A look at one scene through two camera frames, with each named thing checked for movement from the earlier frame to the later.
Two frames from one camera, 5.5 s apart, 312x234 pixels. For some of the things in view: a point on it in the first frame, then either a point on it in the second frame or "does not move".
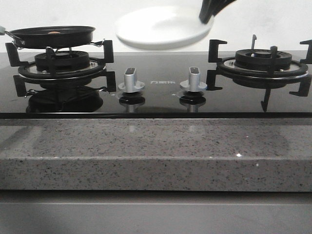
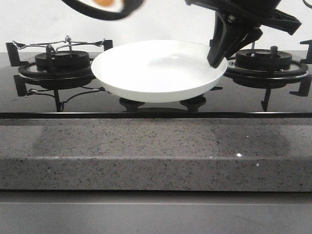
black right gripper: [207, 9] → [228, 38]
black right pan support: [224, 66] does not move
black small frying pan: [51, 36] → [130, 8]
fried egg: [54, 32] → [114, 6]
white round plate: [161, 28] → [157, 71]
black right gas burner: [260, 59] does not move
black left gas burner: [64, 60] does not move
